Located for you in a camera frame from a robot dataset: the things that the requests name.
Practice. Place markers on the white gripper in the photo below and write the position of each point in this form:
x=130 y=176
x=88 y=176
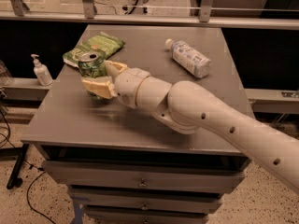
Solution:
x=129 y=86

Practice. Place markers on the black stand leg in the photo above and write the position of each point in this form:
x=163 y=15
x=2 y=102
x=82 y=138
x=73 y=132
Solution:
x=15 y=181

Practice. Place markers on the grey metal railing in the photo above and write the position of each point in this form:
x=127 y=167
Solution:
x=264 y=14

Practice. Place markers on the white plastic bottle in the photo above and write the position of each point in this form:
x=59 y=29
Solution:
x=189 y=58

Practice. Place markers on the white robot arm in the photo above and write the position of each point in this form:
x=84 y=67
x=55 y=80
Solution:
x=186 y=107

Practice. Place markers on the white pump dispenser bottle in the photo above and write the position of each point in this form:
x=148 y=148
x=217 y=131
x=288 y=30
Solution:
x=42 y=72

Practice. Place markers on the grey drawer cabinet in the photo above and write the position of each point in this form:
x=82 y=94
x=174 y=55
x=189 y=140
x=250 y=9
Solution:
x=123 y=164

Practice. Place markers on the green soda can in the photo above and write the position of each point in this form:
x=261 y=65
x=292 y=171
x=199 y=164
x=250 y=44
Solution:
x=91 y=66

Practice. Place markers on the green chip bag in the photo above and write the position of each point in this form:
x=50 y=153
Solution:
x=103 y=43

